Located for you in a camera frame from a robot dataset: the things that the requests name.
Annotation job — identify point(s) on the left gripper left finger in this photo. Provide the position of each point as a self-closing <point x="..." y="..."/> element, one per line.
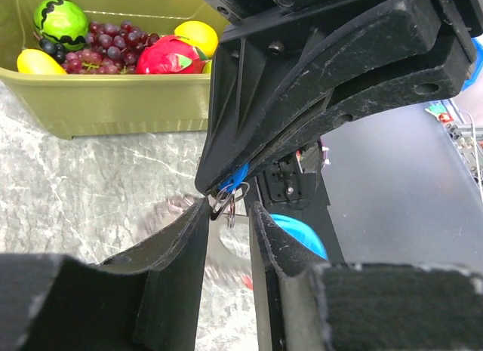
<point x="144" y="298"/>

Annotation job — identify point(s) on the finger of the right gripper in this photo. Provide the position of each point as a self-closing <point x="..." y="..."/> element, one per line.
<point x="434" y="75"/>
<point x="272" y="68"/>

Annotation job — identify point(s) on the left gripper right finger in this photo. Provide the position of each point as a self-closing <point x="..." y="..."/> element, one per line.
<point x="303" y="302"/>

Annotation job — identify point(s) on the light blue key handle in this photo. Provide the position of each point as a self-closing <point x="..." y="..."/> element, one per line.
<point x="302" y="233"/>

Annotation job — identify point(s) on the metal keyring with small rings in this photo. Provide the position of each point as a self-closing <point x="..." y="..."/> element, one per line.
<point x="221" y="264"/>

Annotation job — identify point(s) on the red toy fruit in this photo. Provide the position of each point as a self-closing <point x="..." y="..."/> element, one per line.
<point x="171" y="54"/>

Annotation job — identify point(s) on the purple toy grapes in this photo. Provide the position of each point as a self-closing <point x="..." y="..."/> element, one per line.
<point x="108" y="49"/>

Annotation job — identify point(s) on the olive green plastic bin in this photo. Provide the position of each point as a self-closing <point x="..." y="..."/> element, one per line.
<point x="82" y="105"/>

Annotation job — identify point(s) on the green toy watermelon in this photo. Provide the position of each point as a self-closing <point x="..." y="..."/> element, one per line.
<point x="62" y="22"/>

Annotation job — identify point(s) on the yellow toy lemon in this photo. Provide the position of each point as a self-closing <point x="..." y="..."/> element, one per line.
<point x="33" y="61"/>

